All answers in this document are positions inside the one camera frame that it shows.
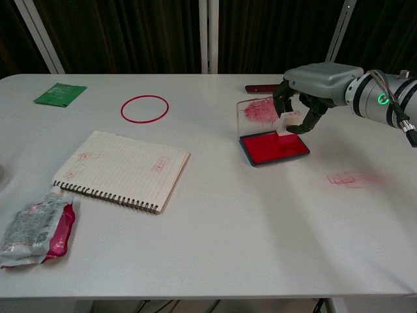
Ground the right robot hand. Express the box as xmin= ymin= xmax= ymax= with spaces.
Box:
xmin=272 ymin=63 xmax=364 ymax=135

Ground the red white stamp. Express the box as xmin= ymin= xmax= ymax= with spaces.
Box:
xmin=276 ymin=110 xmax=300 ymax=145

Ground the dark red folding fan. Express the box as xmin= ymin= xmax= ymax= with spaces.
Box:
xmin=244 ymin=83 xmax=281 ymax=96

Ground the red ink pad case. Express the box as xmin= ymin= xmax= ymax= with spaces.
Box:
xmin=237 ymin=94 xmax=311 ymax=168

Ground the spiral notebook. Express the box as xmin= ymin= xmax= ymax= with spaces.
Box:
xmin=51 ymin=130 xmax=192 ymax=216

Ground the green sachet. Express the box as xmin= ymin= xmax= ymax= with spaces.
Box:
xmin=33 ymin=82 xmax=88 ymax=108

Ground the silver red spout pouch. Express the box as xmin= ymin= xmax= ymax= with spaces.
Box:
xmin=0 ymin=186 xmax=81 ymax=269

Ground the white slanted frame pole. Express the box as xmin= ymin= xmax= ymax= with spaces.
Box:
xmin=14 ymin=0 xmax=65 ymax=74
xmin=325 ymin=0 xmax=355 ymax=65

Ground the white upright frame pole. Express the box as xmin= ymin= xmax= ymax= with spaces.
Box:
xmin=199 ymin=0 xmax=220 ymax=74

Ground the red rubber ring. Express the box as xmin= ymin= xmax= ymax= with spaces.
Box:
xmin=120 ymin=95 xmax=170 ymax=125

